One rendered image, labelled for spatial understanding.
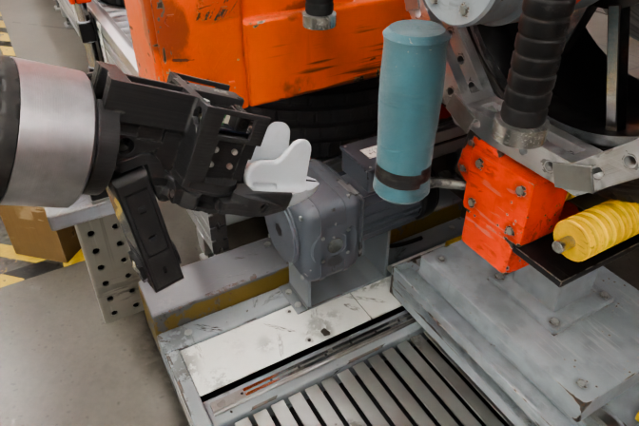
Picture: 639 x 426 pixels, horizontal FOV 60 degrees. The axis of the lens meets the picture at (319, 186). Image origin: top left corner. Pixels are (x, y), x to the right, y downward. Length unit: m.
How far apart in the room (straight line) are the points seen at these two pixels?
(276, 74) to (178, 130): 0.66
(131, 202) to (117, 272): 0.91
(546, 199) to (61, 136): 0.64
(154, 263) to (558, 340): 0.78
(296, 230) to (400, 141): 0.30
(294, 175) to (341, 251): 0.59
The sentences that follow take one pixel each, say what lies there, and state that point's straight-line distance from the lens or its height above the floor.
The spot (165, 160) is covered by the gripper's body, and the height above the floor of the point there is 0.77.
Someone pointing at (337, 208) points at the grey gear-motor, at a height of 0.39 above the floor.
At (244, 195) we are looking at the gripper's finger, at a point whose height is 0.74.
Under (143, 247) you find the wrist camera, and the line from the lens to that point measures 0.43.
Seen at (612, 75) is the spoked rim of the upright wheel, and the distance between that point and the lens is 0.82.
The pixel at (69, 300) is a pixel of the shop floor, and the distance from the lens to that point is 1.49.
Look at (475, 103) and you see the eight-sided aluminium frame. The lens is 0.86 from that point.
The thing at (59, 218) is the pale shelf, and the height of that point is 0.44.
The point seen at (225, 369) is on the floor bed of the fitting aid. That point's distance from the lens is 1.15.
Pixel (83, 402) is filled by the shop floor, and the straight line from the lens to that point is 1.27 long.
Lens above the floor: 0.97
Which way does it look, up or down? 34 degrees down
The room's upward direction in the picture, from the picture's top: straight up
